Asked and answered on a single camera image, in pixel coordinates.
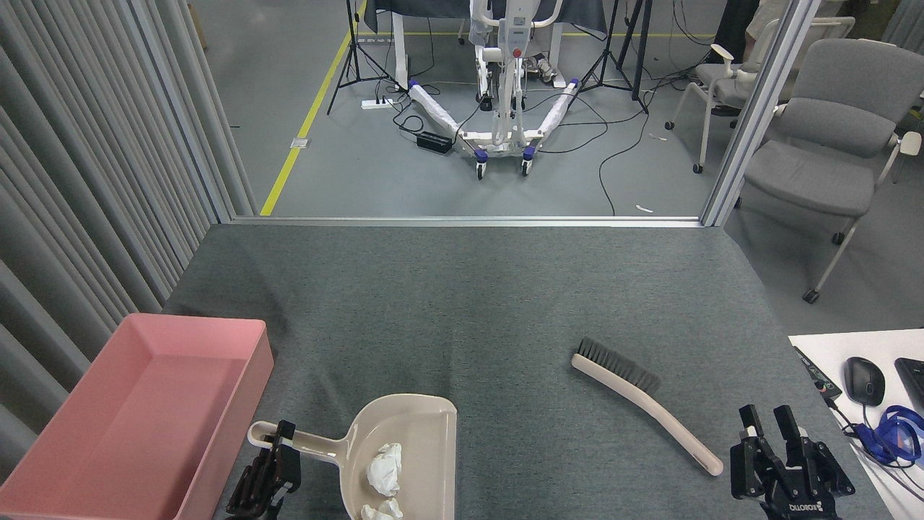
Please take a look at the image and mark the grey pleated curtain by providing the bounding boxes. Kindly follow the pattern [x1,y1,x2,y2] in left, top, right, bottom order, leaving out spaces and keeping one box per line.
[0,0,257,485]

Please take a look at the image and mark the pink plastic bin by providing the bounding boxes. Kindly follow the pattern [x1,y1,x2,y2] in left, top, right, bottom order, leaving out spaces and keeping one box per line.
[0,313,275,520]

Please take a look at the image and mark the beige plastic dustpan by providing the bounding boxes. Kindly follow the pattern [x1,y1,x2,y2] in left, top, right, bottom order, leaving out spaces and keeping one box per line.
[248,394,458,520]

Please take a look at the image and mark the white stand on wheels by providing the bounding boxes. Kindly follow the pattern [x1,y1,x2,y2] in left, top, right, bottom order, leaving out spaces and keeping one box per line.
[406,0,582,180]

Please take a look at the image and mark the table with dark cloth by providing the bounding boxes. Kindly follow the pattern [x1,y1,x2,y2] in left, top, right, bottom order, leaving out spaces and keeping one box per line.
[363,0,609,91]

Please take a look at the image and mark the white side table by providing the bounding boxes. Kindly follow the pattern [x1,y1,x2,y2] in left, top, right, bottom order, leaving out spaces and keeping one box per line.
[789,329,924,520]

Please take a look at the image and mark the silver aluminium post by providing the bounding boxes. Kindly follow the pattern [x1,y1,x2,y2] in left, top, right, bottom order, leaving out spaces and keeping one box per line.
[702,0,824,227]

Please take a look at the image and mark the grey chair with white frame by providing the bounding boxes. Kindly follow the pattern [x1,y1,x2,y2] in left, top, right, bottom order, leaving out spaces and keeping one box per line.
[744,38,924,304]

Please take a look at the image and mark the flat black device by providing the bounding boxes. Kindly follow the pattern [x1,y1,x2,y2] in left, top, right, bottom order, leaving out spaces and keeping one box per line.
[794,347,843,402]

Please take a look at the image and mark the silver table edge rail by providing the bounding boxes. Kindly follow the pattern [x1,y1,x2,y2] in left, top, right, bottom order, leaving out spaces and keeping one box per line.
[231,215,705,229]

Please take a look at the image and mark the grey office chair white armrest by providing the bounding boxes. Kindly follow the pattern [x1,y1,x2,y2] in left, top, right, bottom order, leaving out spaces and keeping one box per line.
[664,18,856,174]

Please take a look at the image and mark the black computer mouse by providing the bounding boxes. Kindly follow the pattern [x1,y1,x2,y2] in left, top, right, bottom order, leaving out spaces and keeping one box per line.
[844,357,886,407]

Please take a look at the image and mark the black tripod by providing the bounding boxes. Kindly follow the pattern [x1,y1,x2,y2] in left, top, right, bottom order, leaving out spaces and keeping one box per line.
[577,0,650,115]
[326,0,399,116]

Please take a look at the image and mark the beige hand brush black bristles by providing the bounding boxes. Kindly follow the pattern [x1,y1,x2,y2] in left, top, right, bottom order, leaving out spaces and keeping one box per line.
[571,337,724,477]

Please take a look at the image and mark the blue headphones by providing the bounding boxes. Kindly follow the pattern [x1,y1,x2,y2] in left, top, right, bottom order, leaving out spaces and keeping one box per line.
[855,406,924,467]

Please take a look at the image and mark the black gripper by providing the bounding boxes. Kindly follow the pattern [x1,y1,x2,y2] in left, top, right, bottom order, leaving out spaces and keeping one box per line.
[730,404,856,520]
[227,420,300,520]

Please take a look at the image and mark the person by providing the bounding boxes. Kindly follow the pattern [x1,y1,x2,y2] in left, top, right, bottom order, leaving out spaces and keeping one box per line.
[711,0,795,66]

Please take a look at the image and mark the black keyboard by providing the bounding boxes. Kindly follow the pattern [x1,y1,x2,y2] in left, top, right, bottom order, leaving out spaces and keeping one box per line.
[894,357,924,412]

